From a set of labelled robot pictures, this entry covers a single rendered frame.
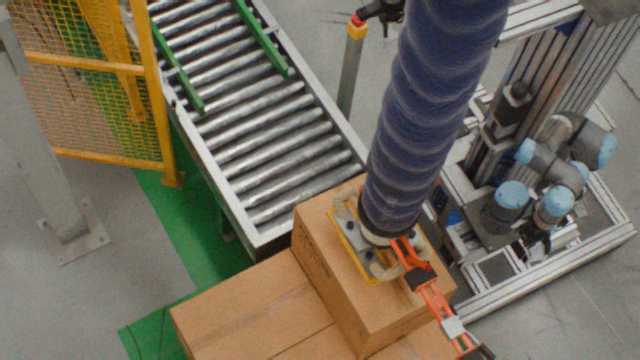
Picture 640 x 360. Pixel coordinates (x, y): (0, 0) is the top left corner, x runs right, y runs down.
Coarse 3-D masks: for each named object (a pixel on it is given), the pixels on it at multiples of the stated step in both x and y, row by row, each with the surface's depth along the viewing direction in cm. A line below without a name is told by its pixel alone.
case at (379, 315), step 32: (320, 224) 307; (320, 256) 306; (384, 256) 303; (320, 288) 329; (352, 288) 296; (384, 288) 297; (448, 288) 299; (352, 320) 303; (384, 320) 291; (416, 320) 312
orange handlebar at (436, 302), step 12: (360, 192) 287; (396, 252) 278; (408, 252) 278; (408, 264) 275; (432, 288) 272; (432, 300) 269; (444, 300) 269; (432, 312) 269; (456, 348) 262; (468, 348) 263
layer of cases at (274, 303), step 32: (288, 256) 343; (224, 288) 333; (256, 288) 335; (288, 288) 336; (192, 320) 326; (224, 320) 327; (256, 320) 328; (288, 320) 329; (320, 320) 330; (192, 352) 319; (224, 352) 320; (256, 352) 321; (288, 352) 322; (320, 352) 323; (352, 352) 325; (384, 352) 325; (416, 352) 326; (448, 352) 327
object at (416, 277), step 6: (408, 270) 273; (414, 270) 273; (420, 270) 274; (432, 270) 273; (408, 276) 271; (414, 276) 272; (420, 276) 273; (426, 276) 273; (432, 276) 273; (408, 282) 274; (414, 282) 271; (420, 282) 272; (426, 282) 271; (432, 282) 272; (414, 288) 270; (420, 288) 271
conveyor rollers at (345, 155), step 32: (128, 0) 403; (160, 0) 404; (192, 32) 396; (224, 32) 398; (160, 64) 385; (192, 64) 386; (224, 64) 388; (288, 96) 385; (288, 128) 374; (320, 128) 374; (224, 160) 364; (256, 160) 364; (288, 160) 365; (320, 192) 360; (256, 224) 350
